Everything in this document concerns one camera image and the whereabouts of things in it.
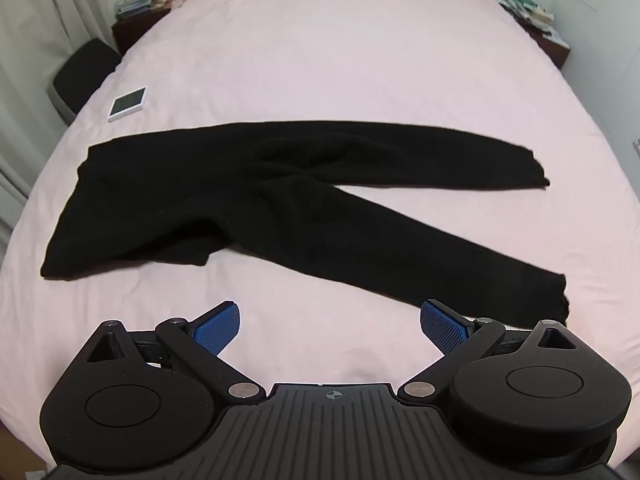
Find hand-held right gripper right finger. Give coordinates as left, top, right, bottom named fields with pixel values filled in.
left=397, top=300, right=593, bottom=402

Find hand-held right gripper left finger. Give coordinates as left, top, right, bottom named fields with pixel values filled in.
left=75, top=301, right=266, bottom=406

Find black pants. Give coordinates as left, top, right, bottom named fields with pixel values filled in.
left=40, top=120, right=571, bottom=328

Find small white flat device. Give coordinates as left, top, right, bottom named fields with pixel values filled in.
left=107, top=86, right=149, bottom=123

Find black chair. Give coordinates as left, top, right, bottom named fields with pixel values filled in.
left=47, top=38, right=123, bottom=126

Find bed with pink sheet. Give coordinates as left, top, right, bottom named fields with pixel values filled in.
left=0, top=0, right=640, bottom=468

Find dark wooden nightstand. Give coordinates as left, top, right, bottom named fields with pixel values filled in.
left=520, top=22, right=572, bottom=71
left=111, top=7, right=173, bottom=56

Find clutter of papers and boxes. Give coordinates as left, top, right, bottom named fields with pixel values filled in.
left=487, top=0, right=563, bottom=41

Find white curtain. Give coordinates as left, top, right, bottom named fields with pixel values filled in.
left=0, top=0, right=173, bottom=261

